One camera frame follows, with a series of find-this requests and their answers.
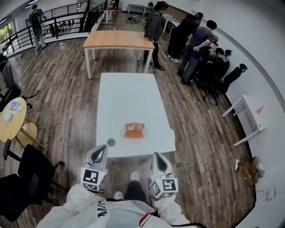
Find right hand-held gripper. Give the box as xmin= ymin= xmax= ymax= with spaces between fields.
xmin=149 ymin=152 xmax=179 ymax=199

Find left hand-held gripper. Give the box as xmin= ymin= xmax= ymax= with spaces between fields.
xmin=80 ymin=144 xmax=109 ymax=193

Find orange plastic snack packet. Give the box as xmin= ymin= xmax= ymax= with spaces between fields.
xmin=123 ymin=122 xmax=145 ymax=139

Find person's left forearm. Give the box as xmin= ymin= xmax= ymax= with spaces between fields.
xmin=66 ymin=182 xmax=105 ymax=214

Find person's right forearm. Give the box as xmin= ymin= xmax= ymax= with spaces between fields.
xmin=153 ymin=195 xmax=190 ymax=225

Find person's black trousers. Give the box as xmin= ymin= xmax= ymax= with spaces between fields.
xmin=124 ymin=179 xmax=148 ymax=204

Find person's white suit torso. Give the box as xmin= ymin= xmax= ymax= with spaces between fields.
xmin=37 ymin=199 xmax=196 ymax=228

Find black office chair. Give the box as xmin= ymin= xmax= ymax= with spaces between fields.
xmin=0 ymin=139 xmax=65 ymax=223
xmin=0 ymin=54 xmax=40 ymax=112
xmin=224 ymin=63 xmax=248 ymax=94
xmin=195 ymin=64 xmax=225 ymax=106

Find white rectangular table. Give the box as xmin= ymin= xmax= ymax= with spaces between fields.
xmin=95 ymin=72 xmax=176 ymax=159

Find round yellow table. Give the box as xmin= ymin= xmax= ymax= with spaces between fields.
xmin=0 ymin=97 xmax=49 ymax=151

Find cardboard box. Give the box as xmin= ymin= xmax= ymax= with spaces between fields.
xmin=244 ymin=156 xmax=265 ymax=187

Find purple packet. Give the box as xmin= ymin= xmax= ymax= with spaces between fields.
xmin=8 ymin=101 xmax=23 ymax=111

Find white flat box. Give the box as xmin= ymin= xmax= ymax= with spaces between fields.
xmin=3 ymin=110 xmax=14 ymax=123

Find white side desk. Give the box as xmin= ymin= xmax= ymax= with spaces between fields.
xmin=222 ymin=94 xmax=268 ymax=147

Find grey jacket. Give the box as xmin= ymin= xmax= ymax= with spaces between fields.
xmin=1 ymin=61 xmax=24 ymax=90

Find wooden top table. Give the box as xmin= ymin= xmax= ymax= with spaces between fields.
xmin=82 ymin=30 xmax=156 ymax=80

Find black metal railing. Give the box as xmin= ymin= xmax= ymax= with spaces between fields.
xmin=0 ymin=0 xmax=107 ymax=56

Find white desk grey top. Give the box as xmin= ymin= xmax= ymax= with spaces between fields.
xmin=162 ymin=13 xmax=181 ymax=37

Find small white table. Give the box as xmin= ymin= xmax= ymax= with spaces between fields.
xmin=100 ymin=6 xmax=116 ymax=24

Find window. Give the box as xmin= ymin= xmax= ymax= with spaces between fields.
xmin=0 ymin=20 xmax=16 ymax=49

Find long white table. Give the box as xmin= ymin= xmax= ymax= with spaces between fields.
xmin=127 ymin=4 xmax=154 ymax=16

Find black cable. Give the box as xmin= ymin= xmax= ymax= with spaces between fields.
xmin=148 ymin=195 xmax=209 ymax=228

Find white adapter with cable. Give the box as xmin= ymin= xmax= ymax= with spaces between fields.
xmin=256 ymin=186 xmax=277 ymax=201

